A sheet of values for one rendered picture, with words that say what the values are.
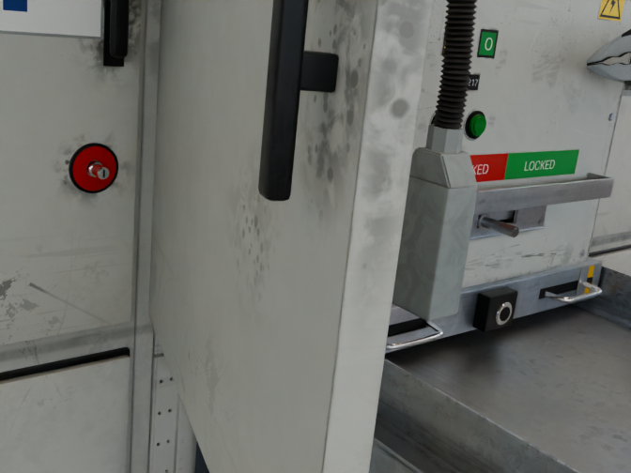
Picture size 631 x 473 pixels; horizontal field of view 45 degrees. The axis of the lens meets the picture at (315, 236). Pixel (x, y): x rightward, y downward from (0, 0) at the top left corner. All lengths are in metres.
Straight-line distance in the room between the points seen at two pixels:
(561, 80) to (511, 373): 0.39
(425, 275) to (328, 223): 0.38
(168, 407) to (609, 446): 0.59
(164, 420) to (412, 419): 0.46
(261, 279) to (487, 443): 0.29
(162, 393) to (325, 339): 0.70
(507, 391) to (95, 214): 0.53
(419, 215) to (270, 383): 0.32
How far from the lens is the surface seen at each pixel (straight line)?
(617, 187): 1.77
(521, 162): 1.03
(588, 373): 1.04
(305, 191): 0.45
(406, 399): 0.79
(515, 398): 0.93
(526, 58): 1.00
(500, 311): 1.03
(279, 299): 0.50
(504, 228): 0.97
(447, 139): 0.78
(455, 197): 0.77
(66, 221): 0.93
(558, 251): 1.17
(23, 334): 0.96
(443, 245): 0.78
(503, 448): 0.72
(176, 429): 1.15
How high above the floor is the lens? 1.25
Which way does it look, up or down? 16 degrees down
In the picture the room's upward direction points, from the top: 6 degrees clockwise
